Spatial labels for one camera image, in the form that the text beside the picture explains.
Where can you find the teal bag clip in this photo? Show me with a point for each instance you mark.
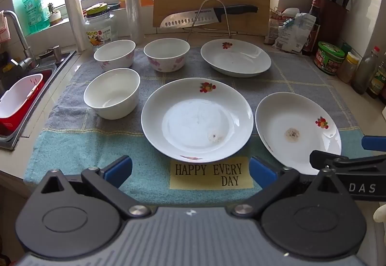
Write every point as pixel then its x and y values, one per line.
pixel 288 23

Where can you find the white plate with centre stain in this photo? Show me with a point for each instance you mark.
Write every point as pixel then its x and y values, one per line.
pixel 286 115

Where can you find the dark red knife block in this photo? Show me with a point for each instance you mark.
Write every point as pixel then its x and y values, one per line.
pixel 331 25

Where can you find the white plastic colander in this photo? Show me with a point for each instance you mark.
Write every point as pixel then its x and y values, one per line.
pixel 18 97

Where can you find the stainless steel sink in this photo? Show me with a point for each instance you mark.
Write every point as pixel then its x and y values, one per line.
pixel 48 73

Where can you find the red-cap clear glass bottle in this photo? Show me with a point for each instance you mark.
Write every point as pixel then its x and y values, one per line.
pixel 366 73

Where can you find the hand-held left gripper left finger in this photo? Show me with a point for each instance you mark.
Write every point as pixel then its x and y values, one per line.
pixel 119 171

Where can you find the white bowl faint pink print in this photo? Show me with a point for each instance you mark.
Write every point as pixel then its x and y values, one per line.
pixel 114 50

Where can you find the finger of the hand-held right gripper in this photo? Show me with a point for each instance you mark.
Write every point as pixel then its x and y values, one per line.
pixel 337 163
pixel 374 143

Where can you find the green dish soap bottle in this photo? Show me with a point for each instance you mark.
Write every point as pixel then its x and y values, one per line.
pixel 36 13

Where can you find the short white plastic roll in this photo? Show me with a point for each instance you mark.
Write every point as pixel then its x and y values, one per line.
pixel 74 19

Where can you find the metal faucet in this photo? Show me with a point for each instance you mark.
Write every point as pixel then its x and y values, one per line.
pixel 18 32

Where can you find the green-lid sauce jar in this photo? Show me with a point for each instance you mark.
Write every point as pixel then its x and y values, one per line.
pixel 328 56

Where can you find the gold-cap bottle green label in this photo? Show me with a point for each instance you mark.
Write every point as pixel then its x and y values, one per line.
pixel 377 83

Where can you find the dark soy sauce bottle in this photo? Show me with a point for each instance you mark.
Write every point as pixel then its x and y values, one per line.
pixel 314 32

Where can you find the yellow-lid spice jar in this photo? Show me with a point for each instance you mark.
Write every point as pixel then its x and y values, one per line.
pixel 348 68

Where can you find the large santoku kitchen knife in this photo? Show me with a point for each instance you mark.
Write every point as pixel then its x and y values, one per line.
pixel 181 21

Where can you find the white fruit-print plate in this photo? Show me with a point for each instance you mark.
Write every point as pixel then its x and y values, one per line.
pixel 241 58

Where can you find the grey blue checked dish towel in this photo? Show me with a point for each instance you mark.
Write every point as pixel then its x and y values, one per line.
pixel 90 139

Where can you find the red plastic basin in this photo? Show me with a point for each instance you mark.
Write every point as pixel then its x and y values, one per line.
pixel 18 126

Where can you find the red and white food packet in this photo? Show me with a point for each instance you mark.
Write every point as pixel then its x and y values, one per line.
pixel 273 31

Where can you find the small green-cap bottle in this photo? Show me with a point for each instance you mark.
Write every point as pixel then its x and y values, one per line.
pixel 346 48

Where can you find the pink checked cloth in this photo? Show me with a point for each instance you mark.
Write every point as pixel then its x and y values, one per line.
pixel 4 26

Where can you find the plain white bowl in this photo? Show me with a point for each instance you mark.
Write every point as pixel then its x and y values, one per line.
pixel 111 85

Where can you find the white crumpled food packet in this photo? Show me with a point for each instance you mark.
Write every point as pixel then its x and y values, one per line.
pixel 294 35

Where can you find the glass jar yellow black lid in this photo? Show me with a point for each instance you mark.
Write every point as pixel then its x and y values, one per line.
pixel 101 32

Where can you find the white bowl pink floral print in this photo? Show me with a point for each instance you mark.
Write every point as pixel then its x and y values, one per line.
pixel 166 49

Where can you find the metal sink soap dispenser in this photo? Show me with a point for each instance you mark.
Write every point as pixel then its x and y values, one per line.
pixel 55 53

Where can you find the small potted plant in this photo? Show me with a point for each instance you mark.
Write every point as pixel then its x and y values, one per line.
pixel 55 16

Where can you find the white plate with stained rim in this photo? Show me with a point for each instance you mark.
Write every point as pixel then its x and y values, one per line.
pixel 181 121

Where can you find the person's right hand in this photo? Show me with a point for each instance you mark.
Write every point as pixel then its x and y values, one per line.
pixel 380 214

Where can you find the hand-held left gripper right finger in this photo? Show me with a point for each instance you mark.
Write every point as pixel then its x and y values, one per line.
pixel 262 171

